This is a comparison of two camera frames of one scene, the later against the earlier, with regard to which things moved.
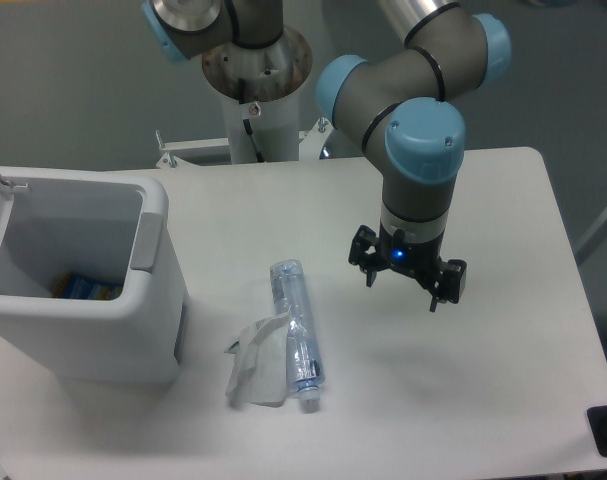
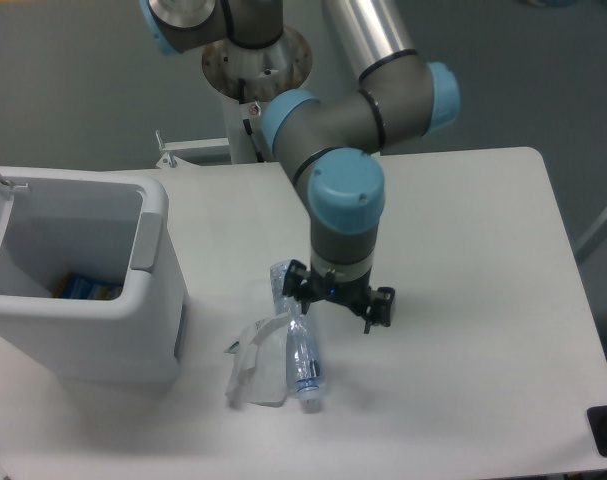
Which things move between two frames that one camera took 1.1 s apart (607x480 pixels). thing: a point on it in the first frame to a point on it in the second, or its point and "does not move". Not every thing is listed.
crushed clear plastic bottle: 304,364 does not move
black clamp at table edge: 606,423 does not move
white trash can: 89,222 does not move
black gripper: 415,258 to 305,287
